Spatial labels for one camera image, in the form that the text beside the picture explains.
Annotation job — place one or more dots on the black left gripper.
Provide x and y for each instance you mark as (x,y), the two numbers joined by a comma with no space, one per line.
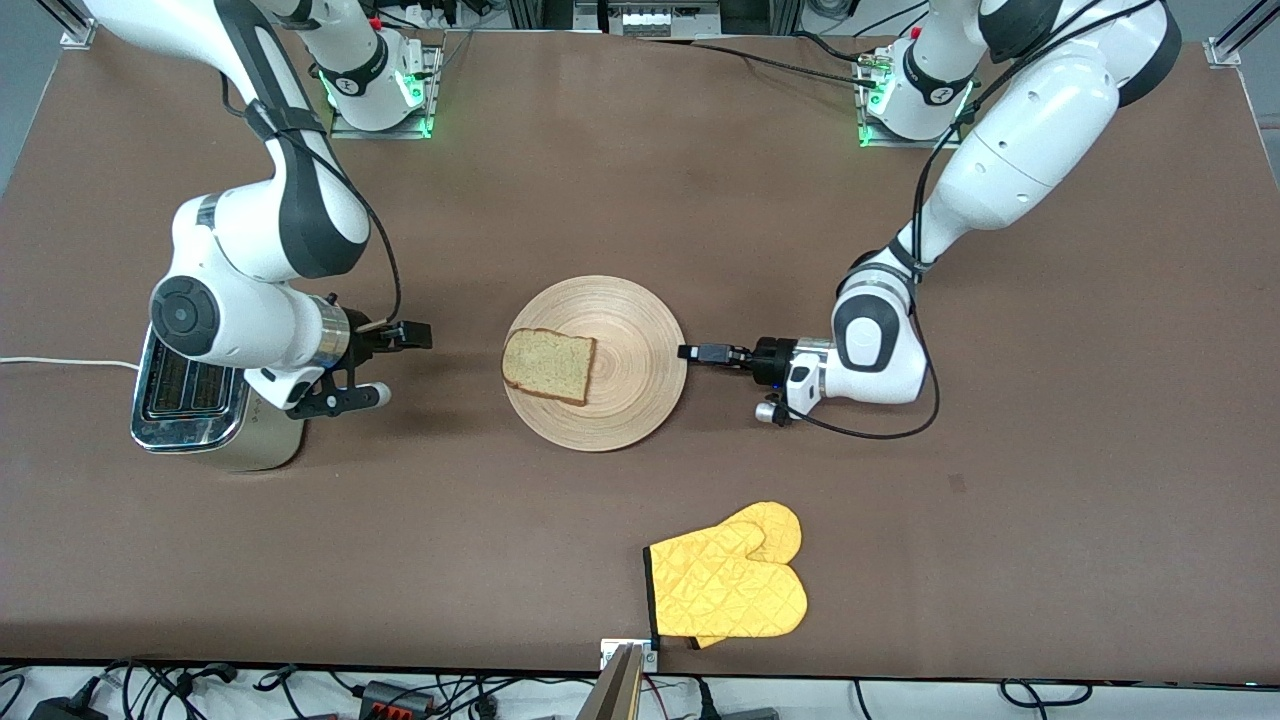
(771,355)

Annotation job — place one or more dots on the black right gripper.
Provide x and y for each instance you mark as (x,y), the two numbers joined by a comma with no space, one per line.
(366,343)

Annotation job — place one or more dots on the round wooden plate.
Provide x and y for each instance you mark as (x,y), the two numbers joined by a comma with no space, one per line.
(630,340)

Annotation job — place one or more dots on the brown bread slice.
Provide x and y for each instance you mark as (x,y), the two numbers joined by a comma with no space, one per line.
(550,365)

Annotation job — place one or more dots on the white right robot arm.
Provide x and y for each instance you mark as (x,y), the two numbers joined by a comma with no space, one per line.
(230,240)

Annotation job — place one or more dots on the chrome two-slot toaster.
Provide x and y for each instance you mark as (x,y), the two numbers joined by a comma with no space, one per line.
(190,432)

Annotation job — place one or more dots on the yellow quilted oven mitt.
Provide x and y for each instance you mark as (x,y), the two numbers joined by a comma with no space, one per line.
(730,595)
(780,525)

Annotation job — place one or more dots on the grey power strip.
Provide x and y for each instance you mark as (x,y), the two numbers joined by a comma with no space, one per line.
(650,20)

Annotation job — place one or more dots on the wooden board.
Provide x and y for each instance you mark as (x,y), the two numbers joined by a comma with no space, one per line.
(615,695)

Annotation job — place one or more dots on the black orange connector box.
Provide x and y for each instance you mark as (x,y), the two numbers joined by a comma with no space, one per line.
(395,700)

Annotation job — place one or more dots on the black power adapter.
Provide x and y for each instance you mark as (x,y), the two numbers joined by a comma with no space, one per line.
(65,710)

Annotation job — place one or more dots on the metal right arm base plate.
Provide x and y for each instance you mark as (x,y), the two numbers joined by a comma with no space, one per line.
(380,134)

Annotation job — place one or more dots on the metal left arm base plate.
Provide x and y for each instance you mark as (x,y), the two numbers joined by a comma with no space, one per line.
(910,144)

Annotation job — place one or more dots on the small metal bracket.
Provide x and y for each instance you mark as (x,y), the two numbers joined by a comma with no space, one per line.
(610,652)

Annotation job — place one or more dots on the aluminium frame post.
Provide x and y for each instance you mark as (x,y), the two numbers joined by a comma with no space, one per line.
(75,30)
(1235,40)

